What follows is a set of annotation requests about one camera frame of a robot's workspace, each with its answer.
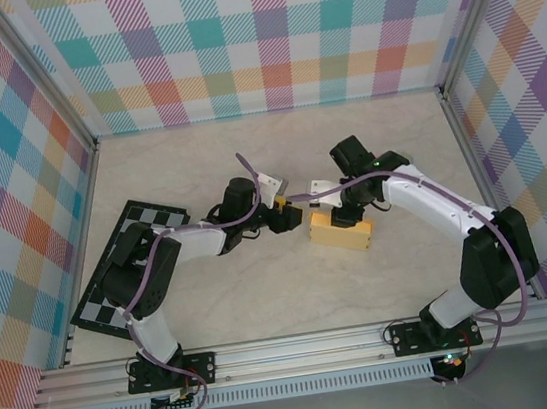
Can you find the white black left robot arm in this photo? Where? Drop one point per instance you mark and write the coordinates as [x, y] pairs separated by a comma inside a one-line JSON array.
[[151, 331]]

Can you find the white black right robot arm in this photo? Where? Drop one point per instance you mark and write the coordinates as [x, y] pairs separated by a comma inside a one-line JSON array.
[[430, 206]]

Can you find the black grey chessboard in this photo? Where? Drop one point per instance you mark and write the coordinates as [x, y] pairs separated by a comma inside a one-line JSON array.
[[154, 215]]

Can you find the small circuit board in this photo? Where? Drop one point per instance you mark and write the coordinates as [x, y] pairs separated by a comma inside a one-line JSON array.
[[453, 361], [176, 403]]

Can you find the wide aluminium base rail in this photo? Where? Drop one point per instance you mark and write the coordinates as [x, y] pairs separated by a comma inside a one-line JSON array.
[[298, 355]]

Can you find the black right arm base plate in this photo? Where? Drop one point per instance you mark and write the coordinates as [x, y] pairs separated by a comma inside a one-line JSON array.
[[407, 338]]

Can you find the aluminium side rail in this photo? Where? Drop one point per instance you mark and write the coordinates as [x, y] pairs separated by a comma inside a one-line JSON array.
[[511, 244], [70, 344]]

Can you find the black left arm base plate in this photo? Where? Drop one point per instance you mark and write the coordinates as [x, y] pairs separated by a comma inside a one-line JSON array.
[[201, 367]]

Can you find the aluminium frame post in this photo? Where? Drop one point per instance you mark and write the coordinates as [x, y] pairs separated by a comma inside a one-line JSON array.
[[47, 73], [469, 12]]

